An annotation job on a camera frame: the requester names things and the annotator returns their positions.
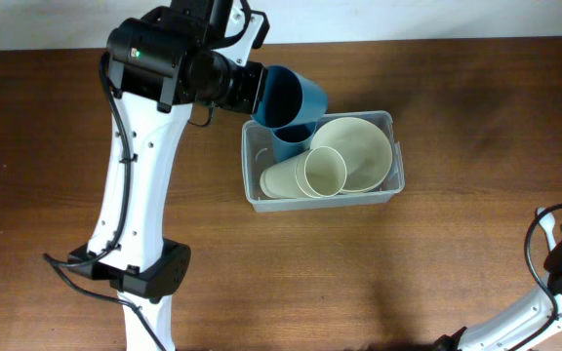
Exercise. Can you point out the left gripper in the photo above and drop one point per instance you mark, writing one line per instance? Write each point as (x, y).
(254, 76)

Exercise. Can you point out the blue cup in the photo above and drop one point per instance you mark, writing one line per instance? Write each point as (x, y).
(291, 141)
(289, 100)

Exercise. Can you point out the cream cup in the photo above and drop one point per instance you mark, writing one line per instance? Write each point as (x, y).
(280, 180)
(321, 172)

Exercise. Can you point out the cream bowl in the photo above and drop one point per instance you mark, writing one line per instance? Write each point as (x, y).
(364, 147)

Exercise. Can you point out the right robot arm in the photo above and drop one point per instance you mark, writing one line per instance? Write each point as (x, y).
(523, 325)

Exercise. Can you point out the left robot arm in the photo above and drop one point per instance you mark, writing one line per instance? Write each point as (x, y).
(154, 71)

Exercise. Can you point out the clear plastic container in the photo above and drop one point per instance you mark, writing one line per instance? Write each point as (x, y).
(257, 155)

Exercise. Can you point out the white plastic spoon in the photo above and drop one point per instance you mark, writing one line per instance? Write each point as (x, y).
(547, 223)

